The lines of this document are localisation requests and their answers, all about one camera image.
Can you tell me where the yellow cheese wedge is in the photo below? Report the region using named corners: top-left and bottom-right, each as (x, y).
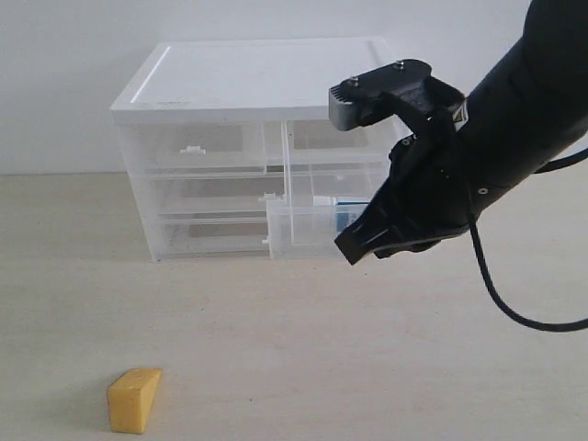
top-left (107, 367), bottom-right (163, 435)

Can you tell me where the white bottle teal label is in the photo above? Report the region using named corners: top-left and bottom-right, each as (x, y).
top-left (313, 196), bottom-right (369, 232)

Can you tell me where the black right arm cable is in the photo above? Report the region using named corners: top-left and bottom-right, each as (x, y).
top-left (380, 91), bottom-right (588, 333)

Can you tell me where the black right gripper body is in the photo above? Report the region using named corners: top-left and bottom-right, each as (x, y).
top-left (370, 77), bottom-right (469, 243)

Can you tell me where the white plastic drawer cabinet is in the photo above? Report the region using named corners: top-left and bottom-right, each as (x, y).
top-left (110, 37), bottom-right (392, 261)

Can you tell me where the bottom wide clear drawer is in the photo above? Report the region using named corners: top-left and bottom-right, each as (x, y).
top-left (158, 217), bottom-right (269, 254)

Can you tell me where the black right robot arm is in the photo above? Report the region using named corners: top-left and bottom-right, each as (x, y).
top-left (329, 1), bottom-right (587, 263)

